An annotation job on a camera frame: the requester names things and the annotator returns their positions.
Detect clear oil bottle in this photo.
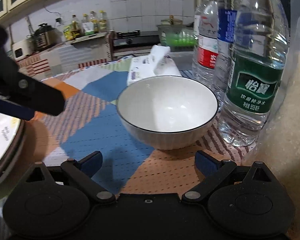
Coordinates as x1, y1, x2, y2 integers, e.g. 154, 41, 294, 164
81, 14, 89, 34
89, 11, 99, 33

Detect white seasoning packet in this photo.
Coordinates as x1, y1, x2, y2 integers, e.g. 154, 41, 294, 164
82, 22, 94, 35

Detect pale cooking pot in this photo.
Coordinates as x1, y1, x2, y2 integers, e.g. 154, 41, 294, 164
161, 15, 183, 27

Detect white plate with sun print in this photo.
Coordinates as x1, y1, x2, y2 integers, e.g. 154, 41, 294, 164
0, 110, 27, 192

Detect green dish basket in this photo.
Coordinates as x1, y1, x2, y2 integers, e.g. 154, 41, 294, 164
157, 24, 198, 48

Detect grey cutting board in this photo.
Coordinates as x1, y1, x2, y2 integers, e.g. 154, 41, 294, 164
71, 32, 108, 47

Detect yellow green seasoning packet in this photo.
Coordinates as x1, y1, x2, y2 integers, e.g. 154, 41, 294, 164
63, 25, 74, 41

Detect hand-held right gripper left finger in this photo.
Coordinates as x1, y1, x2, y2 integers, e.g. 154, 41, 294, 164
24, 151, 116, 204

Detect oil bottle with yellow label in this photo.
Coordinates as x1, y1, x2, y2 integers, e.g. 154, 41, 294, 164
99, 10, 108, 32

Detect white tissue pack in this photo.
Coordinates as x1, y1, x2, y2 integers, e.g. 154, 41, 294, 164
126, 44, 182, 85

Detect dark oil bottle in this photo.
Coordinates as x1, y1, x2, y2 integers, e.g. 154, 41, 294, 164
70, 14, 82, 39

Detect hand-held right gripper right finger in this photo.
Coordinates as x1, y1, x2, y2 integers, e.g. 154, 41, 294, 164
182, 151, 272, 204

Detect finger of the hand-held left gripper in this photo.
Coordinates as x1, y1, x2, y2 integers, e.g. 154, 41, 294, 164
0, 22, 66, 121

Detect black gas stove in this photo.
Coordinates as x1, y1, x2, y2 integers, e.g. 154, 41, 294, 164
112, 30, 160, 49

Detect patchwork tablecloth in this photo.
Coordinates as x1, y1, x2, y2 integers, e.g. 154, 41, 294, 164
0, 56, 258, 205

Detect blue label water bottle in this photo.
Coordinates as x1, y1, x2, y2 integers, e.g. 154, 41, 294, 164
211, 0, 250, 103

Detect red label water bottle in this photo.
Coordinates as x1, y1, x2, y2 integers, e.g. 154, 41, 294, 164
192, 0, 223, 88

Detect white rice cooker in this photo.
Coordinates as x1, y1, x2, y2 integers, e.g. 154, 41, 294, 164
12, 44, 32, 60

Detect clear bag of rice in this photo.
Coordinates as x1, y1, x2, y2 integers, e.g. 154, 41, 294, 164
255, 12, 300, 240

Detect green label water bottle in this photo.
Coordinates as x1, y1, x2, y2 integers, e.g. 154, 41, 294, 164
218, 0, 290, 147

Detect black steel pressure cooker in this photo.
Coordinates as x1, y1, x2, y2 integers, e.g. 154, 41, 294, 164
31, 23, 56, 50

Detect striped patchwork cover cloth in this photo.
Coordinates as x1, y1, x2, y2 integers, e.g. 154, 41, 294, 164
15, 31, 113, 80

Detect white bowl with dark rim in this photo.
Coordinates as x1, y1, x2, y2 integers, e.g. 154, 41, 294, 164
116, 76, 218, 150

